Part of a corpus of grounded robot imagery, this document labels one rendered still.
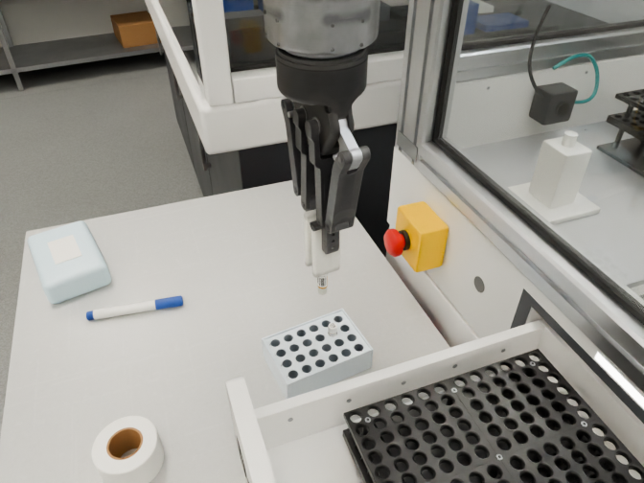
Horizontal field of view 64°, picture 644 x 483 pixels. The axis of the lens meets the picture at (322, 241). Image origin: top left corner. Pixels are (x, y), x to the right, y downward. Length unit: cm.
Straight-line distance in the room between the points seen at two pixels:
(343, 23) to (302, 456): 40
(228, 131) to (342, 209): 65
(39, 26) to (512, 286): 409
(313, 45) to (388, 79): 78
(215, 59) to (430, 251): 55
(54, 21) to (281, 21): 405
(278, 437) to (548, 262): 33
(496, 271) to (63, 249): 66
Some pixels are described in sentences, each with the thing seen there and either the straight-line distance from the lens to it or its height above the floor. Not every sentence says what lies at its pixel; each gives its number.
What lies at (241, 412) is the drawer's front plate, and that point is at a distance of 48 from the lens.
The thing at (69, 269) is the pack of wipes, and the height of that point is 80.
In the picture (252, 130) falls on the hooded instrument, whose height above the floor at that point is 84.
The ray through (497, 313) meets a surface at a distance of 68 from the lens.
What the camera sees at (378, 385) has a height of 89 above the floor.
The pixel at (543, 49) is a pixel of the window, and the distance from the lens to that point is 57.
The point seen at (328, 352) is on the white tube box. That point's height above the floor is 80.
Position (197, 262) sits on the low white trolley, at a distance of 90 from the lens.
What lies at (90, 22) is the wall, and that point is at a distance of 444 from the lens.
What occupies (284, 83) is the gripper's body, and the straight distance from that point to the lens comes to 43.
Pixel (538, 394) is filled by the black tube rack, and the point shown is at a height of 90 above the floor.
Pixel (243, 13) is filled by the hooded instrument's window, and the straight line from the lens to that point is 105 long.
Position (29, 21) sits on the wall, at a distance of 442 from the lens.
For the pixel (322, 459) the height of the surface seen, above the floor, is 84.
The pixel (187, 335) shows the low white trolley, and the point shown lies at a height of 76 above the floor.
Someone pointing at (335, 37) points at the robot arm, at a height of 121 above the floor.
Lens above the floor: 133
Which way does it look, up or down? 38 degrees down
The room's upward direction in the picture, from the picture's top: straight up
